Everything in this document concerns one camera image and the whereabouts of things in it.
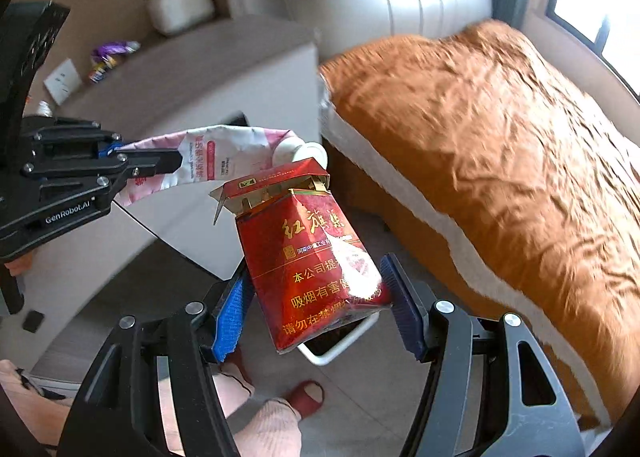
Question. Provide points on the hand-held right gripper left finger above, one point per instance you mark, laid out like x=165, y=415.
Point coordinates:
x=230, y=322

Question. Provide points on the white waste bin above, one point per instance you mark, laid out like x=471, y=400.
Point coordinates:
x=325, y=344

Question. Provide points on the small black floor object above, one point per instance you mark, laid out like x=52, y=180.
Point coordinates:
x=32, y=321

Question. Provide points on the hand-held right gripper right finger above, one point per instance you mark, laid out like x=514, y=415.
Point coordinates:
x=407, y=317

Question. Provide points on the person's left leg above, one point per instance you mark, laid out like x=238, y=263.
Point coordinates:
x=25, y=404

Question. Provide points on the brown bed base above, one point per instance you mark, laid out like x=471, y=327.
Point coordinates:
x=395, y=217

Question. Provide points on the red cigarette box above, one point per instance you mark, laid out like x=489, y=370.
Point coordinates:
x=310, y=262

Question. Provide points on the purple snack wrapper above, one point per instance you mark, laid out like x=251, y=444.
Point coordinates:
x=112, y=54

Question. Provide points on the orange blanket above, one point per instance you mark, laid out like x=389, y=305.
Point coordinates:
x=500, y=162

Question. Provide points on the cream toaster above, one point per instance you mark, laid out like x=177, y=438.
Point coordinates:
x=180, y=7

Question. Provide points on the white wall socket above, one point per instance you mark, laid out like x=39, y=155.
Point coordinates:
x=62, y=81

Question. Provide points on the red slipper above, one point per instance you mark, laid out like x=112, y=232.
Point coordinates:
x=240, y=364
x=307, y=394

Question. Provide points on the person's left hand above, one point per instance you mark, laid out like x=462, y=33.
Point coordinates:
x=20, y=265

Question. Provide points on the white bed sheet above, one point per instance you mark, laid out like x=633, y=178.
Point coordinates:
x=390, y=172

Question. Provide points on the pink white spout pouch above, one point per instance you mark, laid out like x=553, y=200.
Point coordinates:
x=235, y=157

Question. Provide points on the person's right leg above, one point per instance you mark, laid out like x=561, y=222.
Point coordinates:
x=265, y=427

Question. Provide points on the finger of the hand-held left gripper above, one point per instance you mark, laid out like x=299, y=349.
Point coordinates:
x=150, y=164
x=109, y=149

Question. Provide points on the person's leg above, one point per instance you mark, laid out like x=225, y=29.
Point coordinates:
x=25, y=404
x=265, y=427

